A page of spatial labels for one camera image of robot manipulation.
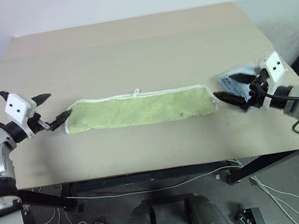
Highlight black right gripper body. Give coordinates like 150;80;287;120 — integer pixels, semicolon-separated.
241;67;276;111

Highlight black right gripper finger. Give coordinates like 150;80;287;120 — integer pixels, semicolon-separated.
228;70;258;87
212;87;250;116

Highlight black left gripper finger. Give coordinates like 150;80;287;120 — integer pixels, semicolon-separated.
31;92;53;108
47;108;76;132

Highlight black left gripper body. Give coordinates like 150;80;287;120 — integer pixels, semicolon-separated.
25;109;56;136

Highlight green towel with white hem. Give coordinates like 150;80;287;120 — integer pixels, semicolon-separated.
59;75;220;140

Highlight blue cloth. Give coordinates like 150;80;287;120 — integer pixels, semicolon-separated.
214;61;266;119

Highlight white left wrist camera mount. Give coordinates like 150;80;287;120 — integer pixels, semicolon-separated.
2;90;42;142

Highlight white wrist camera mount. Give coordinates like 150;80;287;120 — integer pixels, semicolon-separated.
2;90;42;142
254;49;294;112

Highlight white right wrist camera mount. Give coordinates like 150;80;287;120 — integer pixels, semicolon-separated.
254;49;294;112

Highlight black metal table frame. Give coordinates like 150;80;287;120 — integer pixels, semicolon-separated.
16;143;299;222

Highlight white cable under table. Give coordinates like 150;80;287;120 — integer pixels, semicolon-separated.
63;158;246;206

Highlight white floor cable bundle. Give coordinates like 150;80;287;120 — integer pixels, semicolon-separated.
248;168;299;224

